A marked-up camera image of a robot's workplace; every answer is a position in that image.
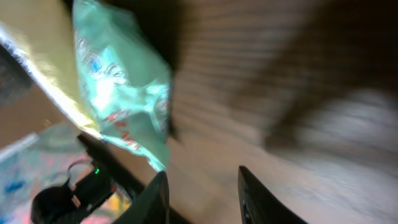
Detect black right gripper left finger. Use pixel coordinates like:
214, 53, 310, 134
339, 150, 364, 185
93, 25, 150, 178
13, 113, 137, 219
112, 171, 170, 224

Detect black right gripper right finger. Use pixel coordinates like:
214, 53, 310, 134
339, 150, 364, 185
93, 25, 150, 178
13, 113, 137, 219
238, 166, 307, 224

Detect green soft wipes pack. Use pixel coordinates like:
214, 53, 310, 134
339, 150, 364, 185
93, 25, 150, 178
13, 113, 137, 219
72, 0, 172, 171

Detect cream wipes pack blue edges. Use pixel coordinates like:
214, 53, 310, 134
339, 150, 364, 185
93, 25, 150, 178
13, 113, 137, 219
1, 0, 101, 138

